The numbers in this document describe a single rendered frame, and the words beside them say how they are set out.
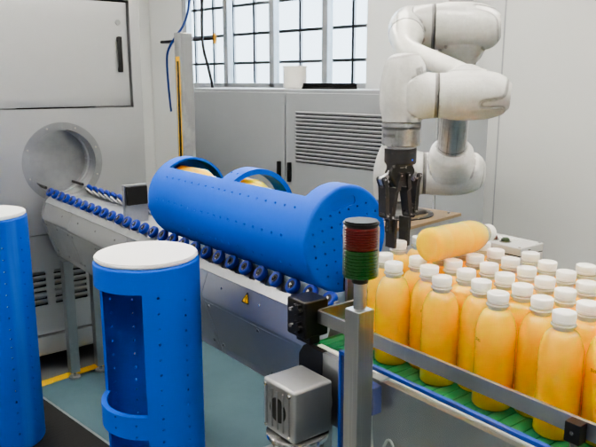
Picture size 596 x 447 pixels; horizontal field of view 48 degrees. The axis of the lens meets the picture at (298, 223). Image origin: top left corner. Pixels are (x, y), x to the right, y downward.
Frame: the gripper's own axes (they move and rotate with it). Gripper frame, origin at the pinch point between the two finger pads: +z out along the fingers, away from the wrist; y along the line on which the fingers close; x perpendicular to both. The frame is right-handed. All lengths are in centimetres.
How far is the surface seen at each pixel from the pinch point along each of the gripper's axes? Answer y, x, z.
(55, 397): 24, -199, 114
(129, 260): 46, -51, 10
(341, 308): 14.5, -3.7, 17.0
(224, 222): 15, -54, 4
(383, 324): 18.5, 14.2, 14.8
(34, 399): 51, -134, 81
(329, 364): 23.9, 3.2, 26.3
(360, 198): -3.4, -16.9, -5.6
